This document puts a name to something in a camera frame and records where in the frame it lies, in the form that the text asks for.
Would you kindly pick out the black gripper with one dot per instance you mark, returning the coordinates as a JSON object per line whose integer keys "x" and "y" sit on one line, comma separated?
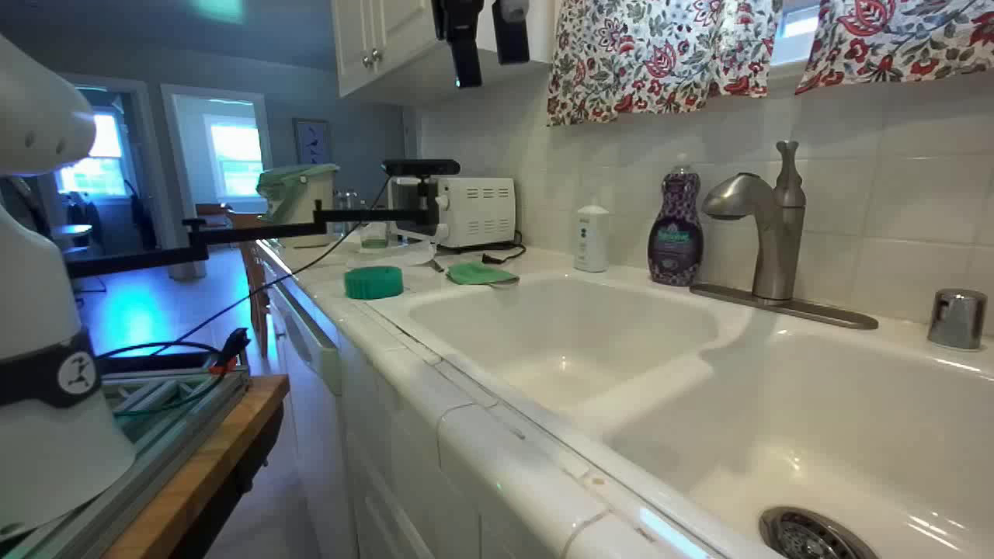
{"x": 457, "y": 21}

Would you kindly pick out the brushed metal kitchen faucet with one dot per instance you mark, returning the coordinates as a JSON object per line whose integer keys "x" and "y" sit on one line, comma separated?
{"x": 777, "y": 236}

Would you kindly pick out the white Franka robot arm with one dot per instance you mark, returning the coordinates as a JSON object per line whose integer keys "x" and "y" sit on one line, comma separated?
{"x": 52, "y": 454}

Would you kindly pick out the white toaster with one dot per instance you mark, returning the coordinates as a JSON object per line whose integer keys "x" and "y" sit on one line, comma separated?
{"x": 470, "y": 208}

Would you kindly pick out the floral window curtain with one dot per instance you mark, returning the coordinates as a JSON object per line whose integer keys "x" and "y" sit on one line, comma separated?
{"x": 903, "y": 42}
{"x": 664, "y": 52}

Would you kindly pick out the green dish cloth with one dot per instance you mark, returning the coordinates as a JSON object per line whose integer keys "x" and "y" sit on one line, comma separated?
{"x": 483, "y": 274}

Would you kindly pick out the green lidded white container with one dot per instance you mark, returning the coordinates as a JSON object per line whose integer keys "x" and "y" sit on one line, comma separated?
{"x": 298, "y": 189}

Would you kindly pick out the white pump soap dispenser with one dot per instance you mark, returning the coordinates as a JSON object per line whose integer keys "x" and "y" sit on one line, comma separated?
{"x": 592, "y": 239}

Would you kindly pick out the green sponge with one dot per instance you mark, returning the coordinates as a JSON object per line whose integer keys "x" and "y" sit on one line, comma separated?
{"x": 374, "y": 284}

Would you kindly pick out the white door with window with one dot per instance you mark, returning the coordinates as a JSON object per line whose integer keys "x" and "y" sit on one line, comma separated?
{"x": 222, "y": 150}

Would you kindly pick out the purple dish soap bottle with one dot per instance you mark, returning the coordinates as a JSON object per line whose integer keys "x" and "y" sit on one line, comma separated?
{"x": 674, "y": 244}

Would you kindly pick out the white double basin sink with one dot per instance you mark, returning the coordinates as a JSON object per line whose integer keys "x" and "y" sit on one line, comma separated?
{"x": 562, "y": 332}

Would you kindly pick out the white lower cabinet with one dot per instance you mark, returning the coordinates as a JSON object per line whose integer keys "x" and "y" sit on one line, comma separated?
{"x": 331, "y": 436}

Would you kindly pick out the wooden table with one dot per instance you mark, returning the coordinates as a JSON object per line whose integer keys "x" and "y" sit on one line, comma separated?
{"x": 207, "y": 468}

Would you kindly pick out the metal sink drain strainer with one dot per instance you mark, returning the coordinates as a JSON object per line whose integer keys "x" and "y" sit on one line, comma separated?
{"x": 812, "y": 534}

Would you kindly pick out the black stereo camera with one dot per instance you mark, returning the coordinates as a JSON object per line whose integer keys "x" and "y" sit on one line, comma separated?
{"x": 422, "y": 165}

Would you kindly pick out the framed wall picture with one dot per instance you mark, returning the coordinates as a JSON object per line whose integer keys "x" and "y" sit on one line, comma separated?
{"x": 311, "y": 141}

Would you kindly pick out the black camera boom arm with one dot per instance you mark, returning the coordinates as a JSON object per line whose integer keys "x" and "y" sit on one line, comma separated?
{"x": 260, "y": 231}

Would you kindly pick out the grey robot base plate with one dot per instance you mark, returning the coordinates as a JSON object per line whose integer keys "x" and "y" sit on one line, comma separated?
{"x": 157, "y": 436}

